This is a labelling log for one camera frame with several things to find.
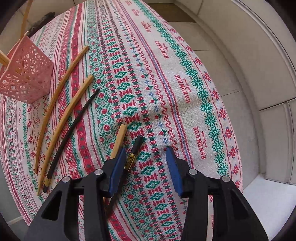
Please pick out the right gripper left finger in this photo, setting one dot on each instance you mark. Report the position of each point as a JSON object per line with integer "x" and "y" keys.
{"x": 57, "y": 219}

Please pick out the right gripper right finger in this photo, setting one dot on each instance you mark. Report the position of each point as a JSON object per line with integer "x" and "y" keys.
{"x": 234, "y": 218}

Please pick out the black chopstick gold band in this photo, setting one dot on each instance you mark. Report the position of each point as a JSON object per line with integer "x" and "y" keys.
{"x": 130, "y": 161}

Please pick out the white lower kitchen cabinets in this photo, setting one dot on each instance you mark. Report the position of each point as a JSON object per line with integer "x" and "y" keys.
{"x": 261, "y": 50}

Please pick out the long black chopstick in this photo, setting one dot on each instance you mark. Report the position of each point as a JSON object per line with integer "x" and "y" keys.
{"x": 48, "y": 177}

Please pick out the pink perforated utensil basket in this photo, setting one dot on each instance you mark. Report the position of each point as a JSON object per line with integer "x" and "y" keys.
{"x": 27, "y": 76}

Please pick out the patterned handmade tablecloth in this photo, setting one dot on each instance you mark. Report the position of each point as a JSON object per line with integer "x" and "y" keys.
{"x": 150, "y": 80}

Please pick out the dark trash bin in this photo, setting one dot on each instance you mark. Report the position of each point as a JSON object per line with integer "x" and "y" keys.
{"x": 40, "y": 23}

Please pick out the brown floor mat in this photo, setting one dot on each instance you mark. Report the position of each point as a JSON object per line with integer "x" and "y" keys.
{"x": 171, "y": 12}

